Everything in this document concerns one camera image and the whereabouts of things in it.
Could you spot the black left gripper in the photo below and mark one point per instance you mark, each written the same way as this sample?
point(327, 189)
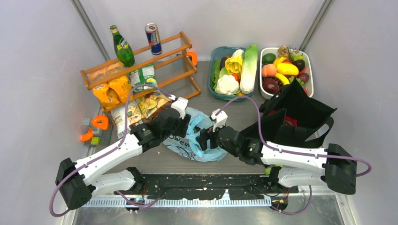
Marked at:
point(183, 126)

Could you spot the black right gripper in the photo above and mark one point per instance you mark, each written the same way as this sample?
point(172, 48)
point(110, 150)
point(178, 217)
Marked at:
point(205, 135)

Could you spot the light blue plastic bag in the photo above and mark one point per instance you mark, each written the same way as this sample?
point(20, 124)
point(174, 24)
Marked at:
point(188, 147)

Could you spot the black tote bag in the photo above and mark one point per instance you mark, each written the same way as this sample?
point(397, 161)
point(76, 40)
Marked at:
point(290, 117)

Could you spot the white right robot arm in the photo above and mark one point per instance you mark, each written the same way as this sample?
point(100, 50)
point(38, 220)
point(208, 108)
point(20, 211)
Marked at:
point(332, 167)

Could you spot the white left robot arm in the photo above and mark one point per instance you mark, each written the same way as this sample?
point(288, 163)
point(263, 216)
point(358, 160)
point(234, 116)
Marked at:
point(79, 181)

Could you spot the barbecue chips bag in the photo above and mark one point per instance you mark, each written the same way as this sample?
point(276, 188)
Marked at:
point(152, 102)

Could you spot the white brown snack bag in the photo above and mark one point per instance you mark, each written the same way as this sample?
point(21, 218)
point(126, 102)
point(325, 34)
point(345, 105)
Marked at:
point(130, 115)

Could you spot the green white snack bag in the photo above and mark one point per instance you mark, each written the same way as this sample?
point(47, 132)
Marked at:
point(144, 75)

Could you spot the white cauliflower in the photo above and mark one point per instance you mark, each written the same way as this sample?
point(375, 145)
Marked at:
point(227, 85)

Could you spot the wooden shelf rack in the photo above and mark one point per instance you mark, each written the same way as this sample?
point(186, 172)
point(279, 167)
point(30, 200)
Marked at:
point(170, 67)

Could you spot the napa cabbage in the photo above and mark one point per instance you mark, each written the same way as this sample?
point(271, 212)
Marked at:
point(249, 69)

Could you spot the orange snack bag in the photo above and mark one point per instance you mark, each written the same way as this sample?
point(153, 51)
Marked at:
point(113, 93)

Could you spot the orange toy arch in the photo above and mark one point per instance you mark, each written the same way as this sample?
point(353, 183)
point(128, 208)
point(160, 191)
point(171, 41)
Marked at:
point(101, 122)

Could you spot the yellow lettuce head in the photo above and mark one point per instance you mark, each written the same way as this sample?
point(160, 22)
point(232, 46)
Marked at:
point(234, 63)

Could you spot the peach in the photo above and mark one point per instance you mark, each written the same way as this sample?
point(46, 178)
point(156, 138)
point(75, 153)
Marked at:
point(269, 70)

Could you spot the yellow banana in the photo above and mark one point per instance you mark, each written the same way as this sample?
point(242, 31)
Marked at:
point(283, 79)

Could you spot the green glass bottle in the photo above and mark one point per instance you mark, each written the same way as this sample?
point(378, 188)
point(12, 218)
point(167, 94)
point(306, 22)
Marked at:
point(123, 50)

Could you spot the teal vegetable basket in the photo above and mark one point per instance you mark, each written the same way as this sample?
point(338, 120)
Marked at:
point(217, 70)

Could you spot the green grapes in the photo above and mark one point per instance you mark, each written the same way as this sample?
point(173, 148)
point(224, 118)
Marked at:
point(293, 78)

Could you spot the green avocado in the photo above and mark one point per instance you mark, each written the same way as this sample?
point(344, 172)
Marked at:
point(268, 58)

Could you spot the yellow mango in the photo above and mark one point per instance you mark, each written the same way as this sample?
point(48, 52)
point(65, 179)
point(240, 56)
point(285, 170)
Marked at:
point(287, 69)

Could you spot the blue red drink can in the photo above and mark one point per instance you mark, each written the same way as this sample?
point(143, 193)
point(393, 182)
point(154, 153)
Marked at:
point(153, 38)

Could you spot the white fruit basket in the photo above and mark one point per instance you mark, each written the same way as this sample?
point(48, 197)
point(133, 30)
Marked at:
point(296, 57)

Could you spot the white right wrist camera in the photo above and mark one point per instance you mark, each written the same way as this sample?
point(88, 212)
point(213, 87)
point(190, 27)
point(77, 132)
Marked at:
point(219, 118)

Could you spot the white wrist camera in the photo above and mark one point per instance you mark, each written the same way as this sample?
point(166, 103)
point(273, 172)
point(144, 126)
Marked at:
point(219, 118)
point(180, 104)

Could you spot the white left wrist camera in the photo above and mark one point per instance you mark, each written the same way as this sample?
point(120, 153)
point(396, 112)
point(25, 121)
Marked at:
point(180, 104)

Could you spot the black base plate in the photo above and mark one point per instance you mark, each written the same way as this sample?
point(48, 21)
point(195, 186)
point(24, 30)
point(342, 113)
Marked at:
point(208, 187)

